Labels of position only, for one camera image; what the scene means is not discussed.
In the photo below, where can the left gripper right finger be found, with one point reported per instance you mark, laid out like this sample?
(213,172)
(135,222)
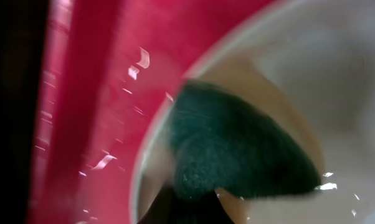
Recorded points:
(209,210)

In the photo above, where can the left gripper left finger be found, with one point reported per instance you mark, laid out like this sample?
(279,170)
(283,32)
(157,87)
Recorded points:
(166,208)

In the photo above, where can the black water basin tray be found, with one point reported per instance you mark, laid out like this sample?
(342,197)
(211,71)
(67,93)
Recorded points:
(22,34)

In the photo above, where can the white round plate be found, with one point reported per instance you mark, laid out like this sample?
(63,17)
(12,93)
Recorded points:
(321,55)

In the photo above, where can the green yellow scrub sponge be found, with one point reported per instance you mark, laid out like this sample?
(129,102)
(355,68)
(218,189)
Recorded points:
(234,132)

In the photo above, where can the red plastic serving tray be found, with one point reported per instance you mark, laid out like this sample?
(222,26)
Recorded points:
(109,65)

